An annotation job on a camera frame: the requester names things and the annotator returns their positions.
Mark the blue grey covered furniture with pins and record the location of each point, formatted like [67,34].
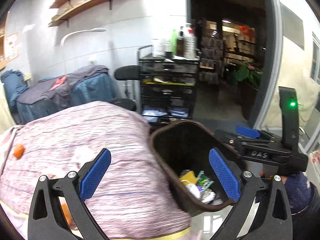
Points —
[49,96]

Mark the yellow foam net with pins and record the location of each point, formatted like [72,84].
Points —
[188,177]

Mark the dark brown trash bin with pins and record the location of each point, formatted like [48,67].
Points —
[185,145]

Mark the pink striped bed cover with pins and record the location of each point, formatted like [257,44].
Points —
[39,191]

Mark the green bottle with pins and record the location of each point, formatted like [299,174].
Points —
[173,41]

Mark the green snack wrapper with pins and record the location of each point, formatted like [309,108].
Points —
[203,182]

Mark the black office chair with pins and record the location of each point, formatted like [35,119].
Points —
[126,74]

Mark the dark brown bottle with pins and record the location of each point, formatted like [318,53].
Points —
[180,43]

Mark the clear plastic bottle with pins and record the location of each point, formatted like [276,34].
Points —
[190,42]

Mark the right hand in blue sleeve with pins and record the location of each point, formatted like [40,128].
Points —
[299,191]

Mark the orange fruit peel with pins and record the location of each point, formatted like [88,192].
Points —
[18,151]

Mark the white face mask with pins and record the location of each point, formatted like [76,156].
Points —
[206,196]

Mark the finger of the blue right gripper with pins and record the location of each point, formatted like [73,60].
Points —
[248,132]

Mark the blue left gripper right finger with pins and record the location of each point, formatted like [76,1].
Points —
[226,177]

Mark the black mesh drawer cart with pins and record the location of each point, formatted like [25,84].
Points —
[168,87]

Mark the green potted plant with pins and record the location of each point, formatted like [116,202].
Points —
[249,74]

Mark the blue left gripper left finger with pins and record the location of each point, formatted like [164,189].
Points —
[91,174]

